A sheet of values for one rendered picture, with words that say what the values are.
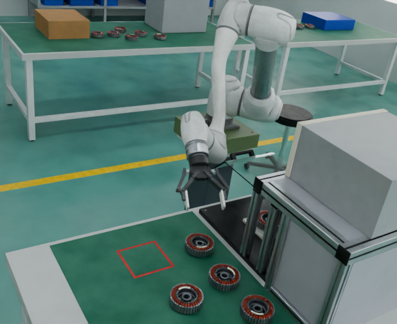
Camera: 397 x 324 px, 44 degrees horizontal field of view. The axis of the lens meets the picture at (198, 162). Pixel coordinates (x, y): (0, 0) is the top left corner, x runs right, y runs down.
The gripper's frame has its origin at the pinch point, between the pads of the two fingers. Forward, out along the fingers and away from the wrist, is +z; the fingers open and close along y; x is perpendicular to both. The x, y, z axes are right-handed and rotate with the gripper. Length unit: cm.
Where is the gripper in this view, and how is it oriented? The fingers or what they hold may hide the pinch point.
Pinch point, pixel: (205, 206)
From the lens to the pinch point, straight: 178.1
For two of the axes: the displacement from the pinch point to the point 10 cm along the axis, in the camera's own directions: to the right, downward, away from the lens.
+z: 1.3, 8.5, -5.0
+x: 2.2, -5.2, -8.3
